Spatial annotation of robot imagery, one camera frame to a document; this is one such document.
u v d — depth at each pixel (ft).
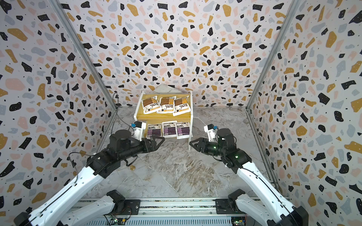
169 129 2.82
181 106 2.39
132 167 2.81
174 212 2.40
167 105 2.41
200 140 2.13
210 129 2.21
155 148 1.96
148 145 1.95
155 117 2.35
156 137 2.04
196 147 2.35
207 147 2.09
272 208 1.31
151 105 2.40
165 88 3.41
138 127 2.03
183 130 2.81
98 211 1.83
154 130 2.81
